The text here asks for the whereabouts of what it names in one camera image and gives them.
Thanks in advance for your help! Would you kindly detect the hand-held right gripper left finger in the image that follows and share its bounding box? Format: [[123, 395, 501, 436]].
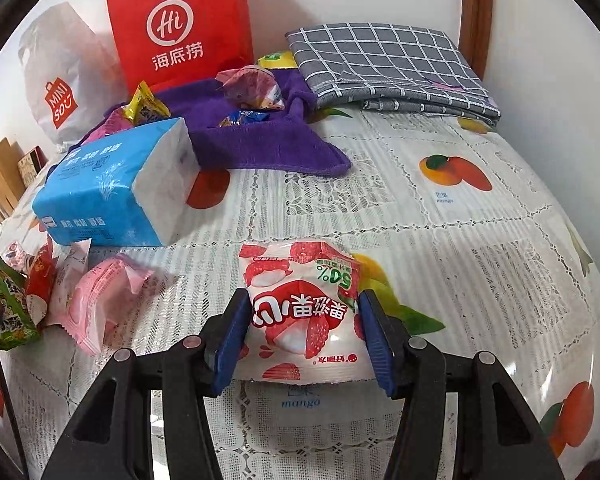
[[41, 287, 253, 480]]

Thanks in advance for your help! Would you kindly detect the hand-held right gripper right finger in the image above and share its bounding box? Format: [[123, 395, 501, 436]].
[[357, 290, 561, 480]]

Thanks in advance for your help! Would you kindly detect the white red lychee jelly packet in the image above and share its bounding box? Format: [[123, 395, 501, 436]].
[[237, 240, 376, 383]]

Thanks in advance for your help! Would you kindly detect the pale pink pastry packet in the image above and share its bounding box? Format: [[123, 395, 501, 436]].
[[71, 255, 156, 357]]

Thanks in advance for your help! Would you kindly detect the white pink snack packet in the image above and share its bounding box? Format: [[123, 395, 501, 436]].
[[47, 236, 92, 311]]

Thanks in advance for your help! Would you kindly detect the red snack packet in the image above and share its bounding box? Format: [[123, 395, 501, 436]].
[[27, 240, 61, 323]]

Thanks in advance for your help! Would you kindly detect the purple cloth basket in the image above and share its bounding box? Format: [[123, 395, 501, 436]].
[[82, 67, 352, 177]]

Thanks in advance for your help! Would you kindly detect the small pink snack packet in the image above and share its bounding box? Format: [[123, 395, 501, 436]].
[[5, 241, 37, 273]]

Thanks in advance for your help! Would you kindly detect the blue snack packet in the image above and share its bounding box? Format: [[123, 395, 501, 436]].
[[219, 109, 271, 128]]

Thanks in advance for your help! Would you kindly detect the blue tissue pack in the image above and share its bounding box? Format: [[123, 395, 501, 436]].
[[32, 117, 201, 247]]

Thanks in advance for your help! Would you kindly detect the brown patterned box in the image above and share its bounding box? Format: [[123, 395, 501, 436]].
[[17, 146, 48, 183]]

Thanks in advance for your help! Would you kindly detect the grey checked folded cloth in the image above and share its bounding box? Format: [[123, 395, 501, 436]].
[[285, 22, 502, 128]]

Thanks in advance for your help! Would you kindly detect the yellow green snack packet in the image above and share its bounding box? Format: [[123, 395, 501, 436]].
[[256, 50, 297, 69]]

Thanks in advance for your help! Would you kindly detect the red paper bag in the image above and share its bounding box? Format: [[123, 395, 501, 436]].
[[105, 0, 255, 96]]

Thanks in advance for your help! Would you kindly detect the white plastic bag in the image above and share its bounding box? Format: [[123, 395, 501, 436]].
[[17, 1, 131, 143]]

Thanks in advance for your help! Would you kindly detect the black cable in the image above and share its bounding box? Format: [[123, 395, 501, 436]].
[[0, 340, 28, 478]]

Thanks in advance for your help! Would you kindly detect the brown wooden door frame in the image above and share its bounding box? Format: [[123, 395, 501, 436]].
[[457, 0, 495, 71]]

